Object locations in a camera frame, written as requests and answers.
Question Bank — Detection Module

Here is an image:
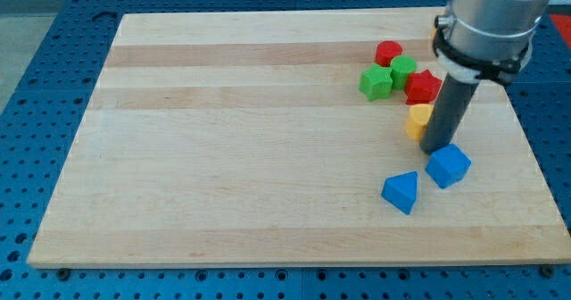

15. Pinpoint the yellow heart block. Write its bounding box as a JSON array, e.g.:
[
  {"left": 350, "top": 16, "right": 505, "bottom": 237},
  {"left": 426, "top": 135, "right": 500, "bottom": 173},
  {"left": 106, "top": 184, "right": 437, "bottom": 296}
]
[{"left": 405, "top": 104, "right": 434, "bottom": 141}]

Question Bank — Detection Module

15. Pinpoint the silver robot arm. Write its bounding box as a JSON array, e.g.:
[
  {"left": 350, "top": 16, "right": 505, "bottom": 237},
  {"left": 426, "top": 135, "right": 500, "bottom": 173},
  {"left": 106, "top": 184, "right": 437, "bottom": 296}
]
[{"left": 433, "top": 0, "right": 550, "bottom": 85}]

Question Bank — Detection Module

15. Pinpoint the wooden board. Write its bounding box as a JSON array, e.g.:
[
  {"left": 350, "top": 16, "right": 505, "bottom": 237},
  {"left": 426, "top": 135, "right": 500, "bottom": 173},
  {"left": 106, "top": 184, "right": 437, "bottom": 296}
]
[{"left": 28, "top": 7, "right": 570, "bottom": 269}]

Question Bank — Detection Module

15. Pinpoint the green star block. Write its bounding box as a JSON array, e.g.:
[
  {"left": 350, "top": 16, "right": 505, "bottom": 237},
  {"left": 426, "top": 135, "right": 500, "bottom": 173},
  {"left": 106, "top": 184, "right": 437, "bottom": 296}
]
[{"left": 359, "top": 63, "right": 393, "bottom": 101}]

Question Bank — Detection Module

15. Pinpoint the blue triangle block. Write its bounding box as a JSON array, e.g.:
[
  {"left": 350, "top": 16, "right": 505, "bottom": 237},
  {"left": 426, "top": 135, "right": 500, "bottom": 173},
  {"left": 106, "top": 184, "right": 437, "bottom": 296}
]
[{"left": 381, "top": 171, "right": 418, "bottom": 214}]

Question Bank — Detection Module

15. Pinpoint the red cylinder block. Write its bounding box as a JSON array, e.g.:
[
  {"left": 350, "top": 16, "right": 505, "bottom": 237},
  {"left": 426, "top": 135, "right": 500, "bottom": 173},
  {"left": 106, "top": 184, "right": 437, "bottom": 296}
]
[{"left": 375, "top": 41, "right": 403, "bottom": 67}]

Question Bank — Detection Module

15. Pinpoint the green cylinder block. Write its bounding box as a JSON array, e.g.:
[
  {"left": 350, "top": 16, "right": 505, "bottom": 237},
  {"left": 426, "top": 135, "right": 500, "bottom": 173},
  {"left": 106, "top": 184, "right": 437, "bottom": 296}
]
[{"left": 390, "top": 54, "right": 417, "bottom": 90}]

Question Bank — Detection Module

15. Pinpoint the red star block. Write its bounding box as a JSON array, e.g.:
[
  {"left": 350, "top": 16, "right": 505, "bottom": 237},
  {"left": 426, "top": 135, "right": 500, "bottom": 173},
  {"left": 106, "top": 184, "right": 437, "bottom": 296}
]
[{"left": 404, "top": 70, "right": 443, "bottom": 105}]

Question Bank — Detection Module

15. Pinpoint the blue cube block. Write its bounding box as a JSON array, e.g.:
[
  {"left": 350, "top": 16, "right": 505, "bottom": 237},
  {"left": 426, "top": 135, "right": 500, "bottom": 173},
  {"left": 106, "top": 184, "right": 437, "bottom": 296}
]
[{"left": 425, "top": 144, "right": 472, "bottom": 188}]

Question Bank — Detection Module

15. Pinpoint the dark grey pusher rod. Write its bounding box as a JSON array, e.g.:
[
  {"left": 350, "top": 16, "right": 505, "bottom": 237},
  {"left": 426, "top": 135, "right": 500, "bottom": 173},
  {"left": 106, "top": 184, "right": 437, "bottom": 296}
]
[{"left": 419, "top": 74, "right": 479, "bottom": 154}]

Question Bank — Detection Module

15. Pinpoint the black cable clamp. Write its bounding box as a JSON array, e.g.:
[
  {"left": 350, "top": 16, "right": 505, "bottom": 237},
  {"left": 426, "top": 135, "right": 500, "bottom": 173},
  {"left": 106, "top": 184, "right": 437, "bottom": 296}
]
[{"left": 432, "top": 14, "right": 533, "bottom": 86}]

